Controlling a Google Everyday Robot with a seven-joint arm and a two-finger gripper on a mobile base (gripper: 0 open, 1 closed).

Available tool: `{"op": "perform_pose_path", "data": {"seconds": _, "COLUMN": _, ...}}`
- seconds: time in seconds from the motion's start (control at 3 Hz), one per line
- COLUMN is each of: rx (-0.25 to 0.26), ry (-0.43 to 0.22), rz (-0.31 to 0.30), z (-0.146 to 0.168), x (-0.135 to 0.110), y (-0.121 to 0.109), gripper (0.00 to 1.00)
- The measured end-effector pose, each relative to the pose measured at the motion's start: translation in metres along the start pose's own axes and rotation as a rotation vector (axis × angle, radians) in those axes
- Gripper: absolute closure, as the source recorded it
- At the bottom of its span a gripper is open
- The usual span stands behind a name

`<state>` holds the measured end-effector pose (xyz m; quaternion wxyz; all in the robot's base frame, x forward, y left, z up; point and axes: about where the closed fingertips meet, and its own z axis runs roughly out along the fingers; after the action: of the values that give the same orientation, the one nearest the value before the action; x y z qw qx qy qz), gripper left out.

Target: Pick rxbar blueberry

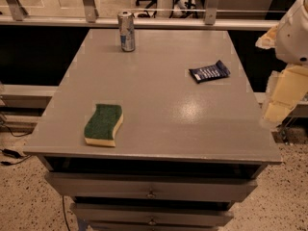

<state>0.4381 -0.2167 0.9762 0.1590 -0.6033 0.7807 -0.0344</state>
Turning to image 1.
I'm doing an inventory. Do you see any green yellow sponge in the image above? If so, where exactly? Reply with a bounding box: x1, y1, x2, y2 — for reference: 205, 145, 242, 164
84, 104, 123, 147

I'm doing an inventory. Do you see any black floor cable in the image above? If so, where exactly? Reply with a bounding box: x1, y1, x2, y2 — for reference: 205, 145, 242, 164
0, 118, 33, 167

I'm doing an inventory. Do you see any blue rxbar wrapper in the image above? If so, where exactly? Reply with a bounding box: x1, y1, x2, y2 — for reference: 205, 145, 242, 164
189, 60, 230, 84

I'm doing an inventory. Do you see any grey drawer cabinet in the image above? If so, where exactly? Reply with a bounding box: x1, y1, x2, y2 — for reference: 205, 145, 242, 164
26, 29, 281, 231

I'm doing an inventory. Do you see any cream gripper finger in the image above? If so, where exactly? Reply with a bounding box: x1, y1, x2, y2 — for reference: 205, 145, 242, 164
261, 64, 308, 126
255, 25, 278, 50

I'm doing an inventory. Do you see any metal railing frame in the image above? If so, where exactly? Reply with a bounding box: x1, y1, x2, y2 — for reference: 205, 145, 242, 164
0, 0, 308, 31

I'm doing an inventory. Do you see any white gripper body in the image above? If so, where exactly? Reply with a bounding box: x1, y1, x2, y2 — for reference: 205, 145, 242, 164
275, 0, 308, 65

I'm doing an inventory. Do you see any silver blue drink can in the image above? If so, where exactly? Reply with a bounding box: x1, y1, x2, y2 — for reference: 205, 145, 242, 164
117, 11, 135, 52

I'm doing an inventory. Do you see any lower grey drawer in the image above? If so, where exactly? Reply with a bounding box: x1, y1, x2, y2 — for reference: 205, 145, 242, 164
70, 204, 233, 226

